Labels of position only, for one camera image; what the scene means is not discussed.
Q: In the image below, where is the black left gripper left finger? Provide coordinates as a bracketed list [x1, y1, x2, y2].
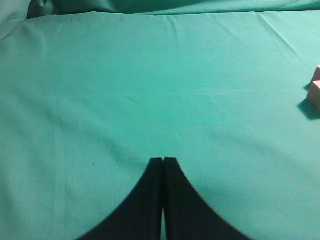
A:
[79, 158, 164, 240]

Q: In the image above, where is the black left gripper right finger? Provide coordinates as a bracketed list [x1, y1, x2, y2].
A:
[163, 157, 249, 240]

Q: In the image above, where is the pink cube placed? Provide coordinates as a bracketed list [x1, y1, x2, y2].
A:
[306, 80, 320, 111]

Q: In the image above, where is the green cloth backdrop and cover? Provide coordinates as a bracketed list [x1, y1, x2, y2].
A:
[0, 0, 320, 240]

